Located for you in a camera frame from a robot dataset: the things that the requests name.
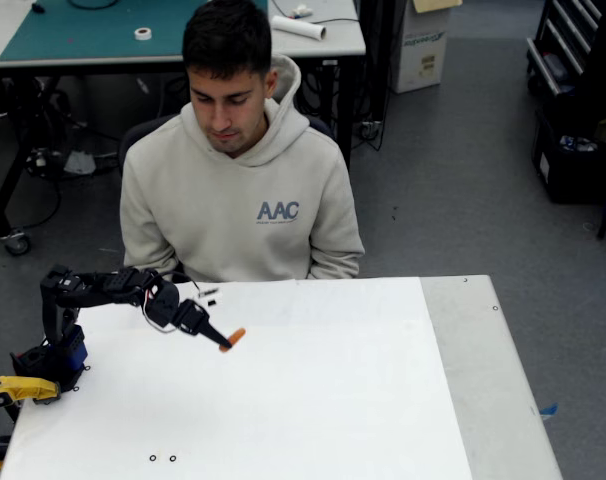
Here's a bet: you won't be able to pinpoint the large white paper sheet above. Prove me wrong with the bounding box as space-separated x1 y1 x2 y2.
0 276 474 480

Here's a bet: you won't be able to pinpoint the white cardboard box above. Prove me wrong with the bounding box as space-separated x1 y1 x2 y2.
390 0 452 94

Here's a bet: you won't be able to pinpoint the black drawer tool cabinet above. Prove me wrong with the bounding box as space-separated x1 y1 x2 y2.
526 0 606 97

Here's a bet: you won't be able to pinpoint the white paper roll tube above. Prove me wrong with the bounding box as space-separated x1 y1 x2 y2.
270 14 328 40

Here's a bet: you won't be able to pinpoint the black caster wheel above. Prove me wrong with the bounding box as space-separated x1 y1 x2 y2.
2 229 33 257

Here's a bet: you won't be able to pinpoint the grey work table black legs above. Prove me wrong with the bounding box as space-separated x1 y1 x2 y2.
0 0 367 254

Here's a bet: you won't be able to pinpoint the green cutting mat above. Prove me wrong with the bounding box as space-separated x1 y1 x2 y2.
0 0 269 62

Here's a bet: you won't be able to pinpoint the white red wire bundle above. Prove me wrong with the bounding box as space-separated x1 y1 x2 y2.
141 287 180 335

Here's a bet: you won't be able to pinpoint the man in beige hoodie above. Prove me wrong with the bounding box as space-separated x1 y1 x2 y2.
119 0 367 284

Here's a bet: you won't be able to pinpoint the white cloth on floor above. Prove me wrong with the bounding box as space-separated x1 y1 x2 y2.
62 149 96 176

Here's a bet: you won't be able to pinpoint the black storage bin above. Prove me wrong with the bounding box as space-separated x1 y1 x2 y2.
531 107 606 204

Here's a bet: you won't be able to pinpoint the small orange snack piece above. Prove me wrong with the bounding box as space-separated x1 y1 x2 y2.
219 327 247 354

